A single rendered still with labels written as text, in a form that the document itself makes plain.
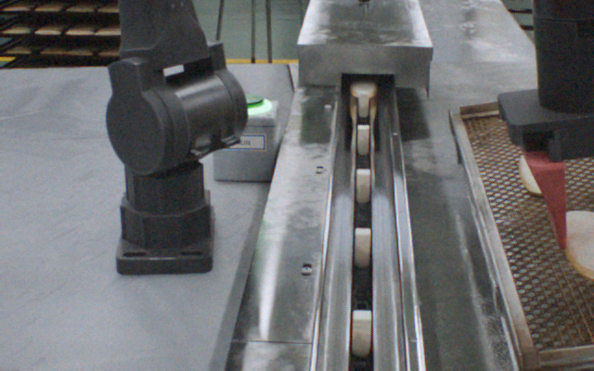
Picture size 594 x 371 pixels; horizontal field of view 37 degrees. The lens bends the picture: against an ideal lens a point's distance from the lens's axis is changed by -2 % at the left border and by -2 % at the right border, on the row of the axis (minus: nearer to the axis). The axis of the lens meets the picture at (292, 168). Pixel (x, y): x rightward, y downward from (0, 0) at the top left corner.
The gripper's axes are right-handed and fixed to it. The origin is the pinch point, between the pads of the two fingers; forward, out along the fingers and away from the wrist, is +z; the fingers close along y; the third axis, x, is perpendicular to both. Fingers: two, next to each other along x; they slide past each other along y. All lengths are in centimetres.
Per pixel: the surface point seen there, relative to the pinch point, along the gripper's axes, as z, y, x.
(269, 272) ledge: 5.0, -23.1, 9.3
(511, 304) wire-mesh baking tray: 4.8, -5.5, -0.1
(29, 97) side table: 4, -64, 69
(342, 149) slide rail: 7.5, -18.2, 41.4
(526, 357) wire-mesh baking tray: 4.7, -5.6, -6.7
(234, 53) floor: 86, -95, 430
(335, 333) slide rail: 7.0, -17.9, 2.3
